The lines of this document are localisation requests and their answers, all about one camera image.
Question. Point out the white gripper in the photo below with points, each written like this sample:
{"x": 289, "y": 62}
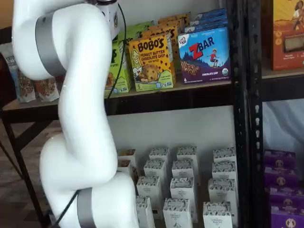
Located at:
{"x": 110, "y": 12}

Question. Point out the yellow oat bites box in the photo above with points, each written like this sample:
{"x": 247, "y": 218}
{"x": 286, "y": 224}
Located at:
{"x": 110, "y": 79}

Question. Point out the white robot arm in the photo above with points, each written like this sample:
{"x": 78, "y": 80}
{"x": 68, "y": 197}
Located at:
{"x": 78, "y": 95}

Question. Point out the green Bobo's apple pie box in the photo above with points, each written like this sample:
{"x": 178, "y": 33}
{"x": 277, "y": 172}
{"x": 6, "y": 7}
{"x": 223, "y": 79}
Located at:
{"x": 140, "y": 27}
{"x": 129, "y": 35}

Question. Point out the yellow Bobo's peanut butter box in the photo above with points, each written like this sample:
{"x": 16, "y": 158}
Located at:
{"x": 152, "y": 64}
{"x": 166, "y": 23}
{"x": 161, "y": 32}
{"x": 175, "y": 17}

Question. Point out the blue purple Zbar box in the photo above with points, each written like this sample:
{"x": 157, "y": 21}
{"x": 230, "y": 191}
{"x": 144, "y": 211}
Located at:
{"x": 209, "y": 19}
{"x": 204, "y": 57}
{"x": 206, "y": 26}
{"x": 210, "y": 12}

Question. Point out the yellow banana nut granola box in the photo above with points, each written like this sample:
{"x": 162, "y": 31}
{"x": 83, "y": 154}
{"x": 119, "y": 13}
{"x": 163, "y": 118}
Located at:
{"x": 124, "y": 166}
{"x": 127, "y": 154}

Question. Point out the white floral print box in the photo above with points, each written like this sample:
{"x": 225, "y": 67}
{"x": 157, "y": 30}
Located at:
{"x": 222, "y": 191}
{"x": 149, "y": 188}
{"x": 182, "y": 190}
{"x": 159, "y": 154}
{"x": 224, "y": 171}
{"x": 177, "y": 213}
{"x": 217, "y": 215}
{"x": 154, "y": 169}
{"x": 183, "y": 169}
{"x": 224, "y": 155}
{"x": 143, "y": 211}
{"x": 187, "y": 154}

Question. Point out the orange snack bar box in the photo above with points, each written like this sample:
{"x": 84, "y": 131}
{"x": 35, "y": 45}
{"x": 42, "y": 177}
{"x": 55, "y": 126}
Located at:
{"x": 287, "y": 35}

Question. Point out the purple snack box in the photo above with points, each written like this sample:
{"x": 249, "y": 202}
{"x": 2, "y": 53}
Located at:
{"x": 280, "y": 158}
{"x": 281, "y": 177}
{"x": 287, "y": 197}
{"x": 287, "y": 218}

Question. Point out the orange label granola pouch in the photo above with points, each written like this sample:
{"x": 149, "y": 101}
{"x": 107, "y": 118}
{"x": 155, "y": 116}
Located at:
{"x": 46, "y": 89}

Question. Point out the black metal shelving rack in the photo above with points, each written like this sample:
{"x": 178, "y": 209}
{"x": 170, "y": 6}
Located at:
{"x": 280, "y": 88}
{"x": 166, "y": 98}

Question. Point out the blue label granola pouch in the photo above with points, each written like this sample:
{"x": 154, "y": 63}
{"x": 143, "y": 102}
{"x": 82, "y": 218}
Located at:
{"x": 13, "y": 78}

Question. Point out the white plastic sheet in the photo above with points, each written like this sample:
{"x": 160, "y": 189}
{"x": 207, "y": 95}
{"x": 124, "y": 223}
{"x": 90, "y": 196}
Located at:
{"x": 282, "y": 123}

